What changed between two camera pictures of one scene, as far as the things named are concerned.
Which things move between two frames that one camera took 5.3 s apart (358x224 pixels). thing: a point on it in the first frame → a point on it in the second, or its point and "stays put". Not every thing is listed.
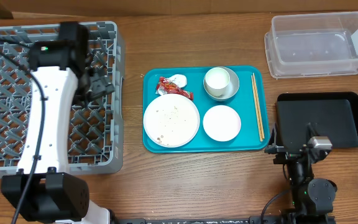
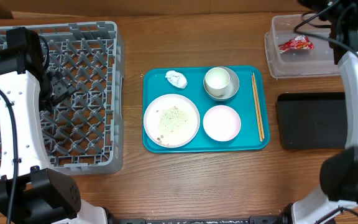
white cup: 217,79 stays put
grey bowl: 231,90 stays put
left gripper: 103,86 → 65,86
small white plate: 222,123 stays put
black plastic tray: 337,115 stays put
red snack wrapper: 165,86 → 301,42
